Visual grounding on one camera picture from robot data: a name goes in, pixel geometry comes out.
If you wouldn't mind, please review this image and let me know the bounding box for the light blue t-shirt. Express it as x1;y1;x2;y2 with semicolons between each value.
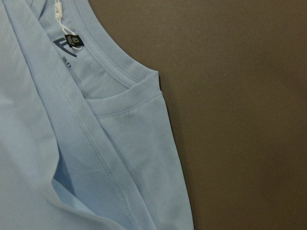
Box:
0;0;194;230

